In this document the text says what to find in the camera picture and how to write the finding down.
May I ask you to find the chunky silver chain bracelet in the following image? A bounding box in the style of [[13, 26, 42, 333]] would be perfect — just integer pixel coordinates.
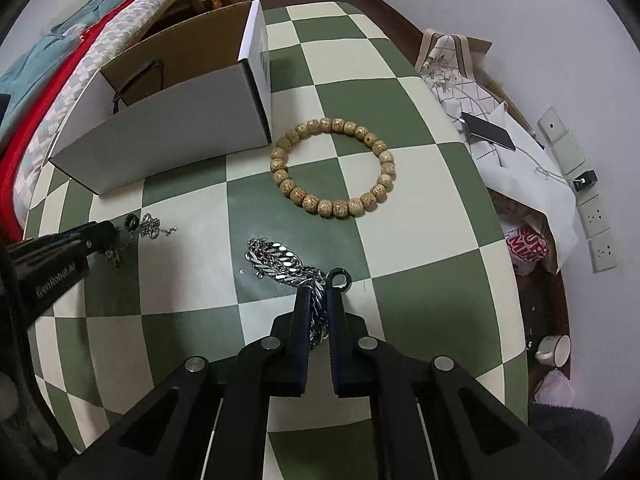
[[243, 237, 332, 349]]

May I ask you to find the small silver chain with ring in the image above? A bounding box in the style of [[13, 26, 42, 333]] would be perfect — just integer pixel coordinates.
[[117, 211, 179, 250]]

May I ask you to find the wooden bead bracelet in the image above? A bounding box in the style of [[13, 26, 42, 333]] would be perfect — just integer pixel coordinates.
[[268, 116, 398, 219]]

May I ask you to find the black smart watch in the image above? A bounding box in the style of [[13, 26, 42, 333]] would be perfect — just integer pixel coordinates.
[[112, 57, 166, 115]]

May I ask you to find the white cardboard box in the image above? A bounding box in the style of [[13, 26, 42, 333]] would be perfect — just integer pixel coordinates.
[[48, 0, 271, 195]]

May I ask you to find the red blanket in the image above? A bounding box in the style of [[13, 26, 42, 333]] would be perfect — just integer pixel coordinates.
[[1, 0, 136, 243]]

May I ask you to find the green white checkered tablecloth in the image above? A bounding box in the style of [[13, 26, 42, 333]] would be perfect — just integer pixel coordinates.
[[26, 2, 528, 451]]

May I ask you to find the teal quilt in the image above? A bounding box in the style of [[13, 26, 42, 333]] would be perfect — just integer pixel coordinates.
[[1, 0, 125, 145]]

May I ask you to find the white red plastic bag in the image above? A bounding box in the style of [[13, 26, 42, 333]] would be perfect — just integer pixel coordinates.
[[499, 217, 558, 276]]

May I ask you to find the white mug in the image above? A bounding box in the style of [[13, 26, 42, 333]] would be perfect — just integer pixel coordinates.
[[535, 335, 572, 368]]

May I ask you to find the white patterned tote bag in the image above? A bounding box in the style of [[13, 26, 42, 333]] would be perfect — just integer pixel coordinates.
[[416, 29, 577, 274]]

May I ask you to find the black smartphone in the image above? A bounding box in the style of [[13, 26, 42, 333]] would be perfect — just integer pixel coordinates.
[[461, 112, 516, 152]]

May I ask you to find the patterned mattress sheet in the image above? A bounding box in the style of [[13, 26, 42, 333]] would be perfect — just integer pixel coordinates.
[[2, 0, 169, 229]]

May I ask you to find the black charger plug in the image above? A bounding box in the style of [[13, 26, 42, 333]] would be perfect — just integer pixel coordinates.
[[572, 170, 598, 193]]

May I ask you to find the dark ring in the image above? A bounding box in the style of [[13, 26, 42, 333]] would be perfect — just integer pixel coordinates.
[[325, 266, 352, 293]]

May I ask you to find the wall socket strip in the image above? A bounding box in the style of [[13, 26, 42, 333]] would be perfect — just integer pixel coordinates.
[[537, 106, 617, 273]]

